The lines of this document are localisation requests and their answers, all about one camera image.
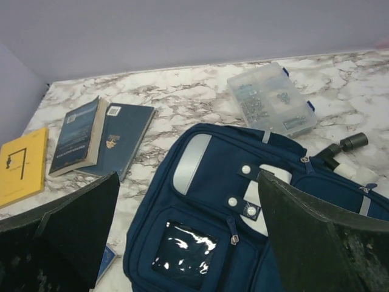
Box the dark blue thin notebook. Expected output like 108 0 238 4
76 103 156 181

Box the yellow paperback book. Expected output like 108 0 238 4
1 127 49 208

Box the clear plastic screw organiser box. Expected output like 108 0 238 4
227 62 318 137

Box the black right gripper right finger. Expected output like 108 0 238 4
258 170 388 291

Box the Nineteen Eighty-Four paperback book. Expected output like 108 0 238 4
49 97 109 177

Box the black and white cylinder tool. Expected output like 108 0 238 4
312 132 379 187

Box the navy blue student backpack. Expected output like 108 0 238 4
123 123 388 291

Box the Animal Farm paperback book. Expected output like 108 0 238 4
96 245 117 284

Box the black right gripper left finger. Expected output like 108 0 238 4
1 172 120 291

